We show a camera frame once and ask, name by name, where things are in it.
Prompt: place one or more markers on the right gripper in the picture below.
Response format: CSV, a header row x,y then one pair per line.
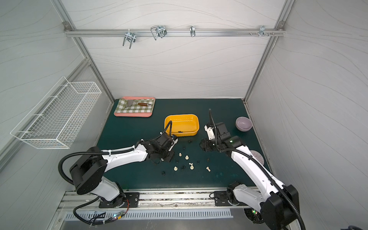
x,y
206,143

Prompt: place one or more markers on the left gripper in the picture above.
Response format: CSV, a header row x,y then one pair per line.
x,y
160,154

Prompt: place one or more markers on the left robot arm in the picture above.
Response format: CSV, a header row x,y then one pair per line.
x,y
87,173

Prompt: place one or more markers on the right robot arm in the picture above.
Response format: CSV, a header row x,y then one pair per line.
x,y
277,203

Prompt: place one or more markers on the yellow plastic storage box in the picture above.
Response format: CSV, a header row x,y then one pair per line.
x,y
188,123

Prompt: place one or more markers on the purple bowl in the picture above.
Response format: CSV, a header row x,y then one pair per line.
x,y
243,124

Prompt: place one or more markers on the pink tray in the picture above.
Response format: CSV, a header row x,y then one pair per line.
x,y
134,114

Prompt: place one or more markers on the pink striped plate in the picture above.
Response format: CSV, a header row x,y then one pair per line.
x,y
258,156

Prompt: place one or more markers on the green checkered cloth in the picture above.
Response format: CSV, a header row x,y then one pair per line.
x,y
121,107

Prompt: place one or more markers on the metal hook small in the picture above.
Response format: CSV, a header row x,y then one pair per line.
x,y
192,31

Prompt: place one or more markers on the metal hook clamp right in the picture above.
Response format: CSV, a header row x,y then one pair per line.
x,y
262,32

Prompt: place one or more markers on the metal hook clamp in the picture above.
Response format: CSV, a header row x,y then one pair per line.
x,y
262,32
129,38
158,31

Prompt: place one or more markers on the metal hook clamp left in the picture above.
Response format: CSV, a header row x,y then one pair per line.
x,y
129,38

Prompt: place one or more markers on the metal hook clamp middle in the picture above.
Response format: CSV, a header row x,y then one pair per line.
x,y
158,31

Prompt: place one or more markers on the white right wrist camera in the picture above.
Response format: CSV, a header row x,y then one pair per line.
x,y
210,132

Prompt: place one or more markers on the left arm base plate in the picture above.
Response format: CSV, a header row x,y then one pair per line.
x,y
129,199

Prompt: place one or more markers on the wooden handled spatula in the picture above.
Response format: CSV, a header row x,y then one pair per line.
x,y
133,102

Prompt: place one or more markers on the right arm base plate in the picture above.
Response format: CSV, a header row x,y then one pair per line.
x,y
225,199

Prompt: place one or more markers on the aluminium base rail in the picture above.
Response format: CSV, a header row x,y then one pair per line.
x,y
182,198

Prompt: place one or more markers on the white wire basket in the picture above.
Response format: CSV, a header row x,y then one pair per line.
x,y
56,120

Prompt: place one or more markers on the aluminium crossbar rail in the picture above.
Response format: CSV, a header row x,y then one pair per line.
x,y
170,32

